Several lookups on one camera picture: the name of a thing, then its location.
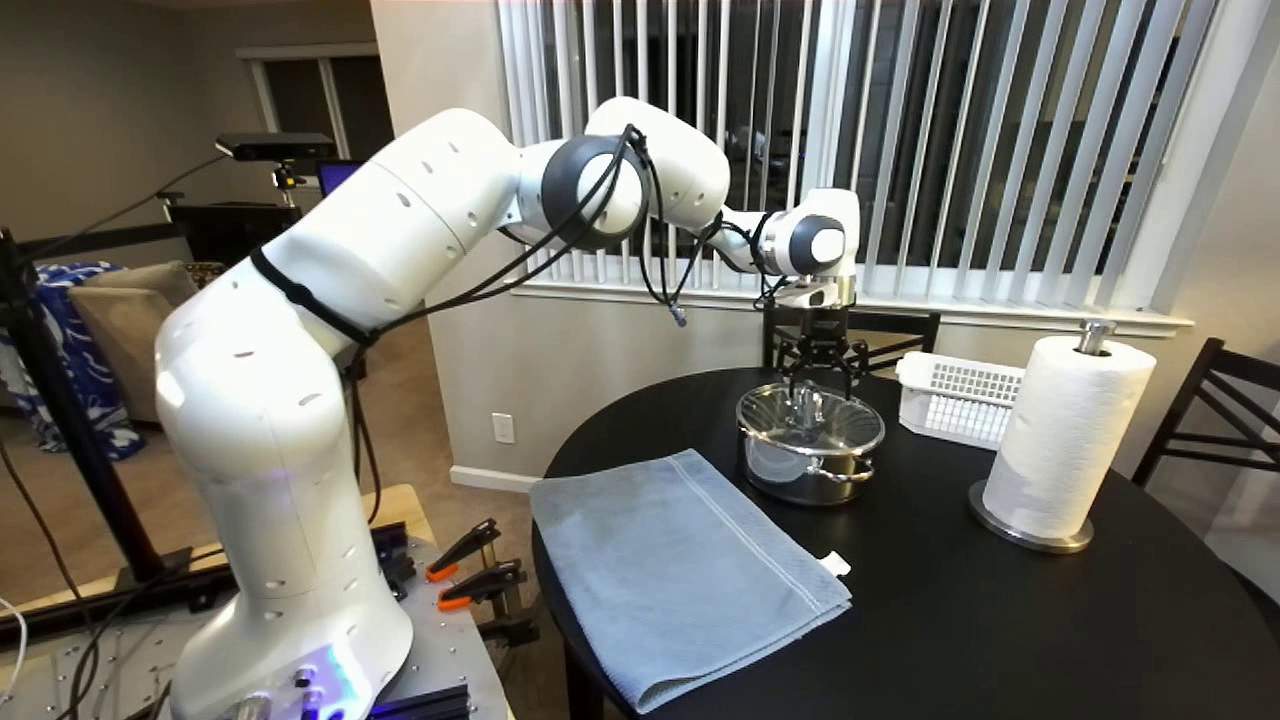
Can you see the tan cushion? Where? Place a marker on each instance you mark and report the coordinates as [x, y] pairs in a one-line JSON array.
[[132, 333]]

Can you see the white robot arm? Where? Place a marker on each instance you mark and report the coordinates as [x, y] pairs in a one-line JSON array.
[[267, 402]]

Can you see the blue lit monitor screen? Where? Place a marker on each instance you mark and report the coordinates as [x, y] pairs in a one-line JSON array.
[[339, 177]]

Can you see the white vertical window blinds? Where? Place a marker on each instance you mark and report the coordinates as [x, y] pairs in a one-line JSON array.
[[1000, 144]]

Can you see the light blue cloth towel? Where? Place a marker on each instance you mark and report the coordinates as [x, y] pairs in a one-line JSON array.
[[682, 573]]

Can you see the black orange spring clamp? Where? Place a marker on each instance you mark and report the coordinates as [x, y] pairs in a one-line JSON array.
[[482, 587], [466, 545]]

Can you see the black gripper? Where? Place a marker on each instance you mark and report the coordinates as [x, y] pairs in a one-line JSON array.
[[811, 327]]

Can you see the white wall outlet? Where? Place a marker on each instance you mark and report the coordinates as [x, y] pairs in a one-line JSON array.
[[500, 425]]

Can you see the white paper towel roll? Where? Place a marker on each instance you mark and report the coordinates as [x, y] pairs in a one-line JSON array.
[[1066, 433]]

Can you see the white plastic basket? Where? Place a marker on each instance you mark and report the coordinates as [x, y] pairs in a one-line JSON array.
[[961, 395]]

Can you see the silver metal pot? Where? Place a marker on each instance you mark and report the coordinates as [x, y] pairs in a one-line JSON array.
[[813, 478]]

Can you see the silver paper towel holder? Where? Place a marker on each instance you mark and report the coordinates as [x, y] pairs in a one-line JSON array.
[[1029, 543]]

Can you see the black wooden chair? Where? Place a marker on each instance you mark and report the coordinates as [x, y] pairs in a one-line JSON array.
[[1220, 402], [897, 327]]

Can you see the blue patterned blanket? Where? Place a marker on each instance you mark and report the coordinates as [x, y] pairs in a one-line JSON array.
[[65, 320]]

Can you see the black metal frame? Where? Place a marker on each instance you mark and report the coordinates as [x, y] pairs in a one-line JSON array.
[[81, 442]]

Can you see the black camera on stand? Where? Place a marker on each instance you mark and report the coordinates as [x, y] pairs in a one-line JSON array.
[[272, 144]]

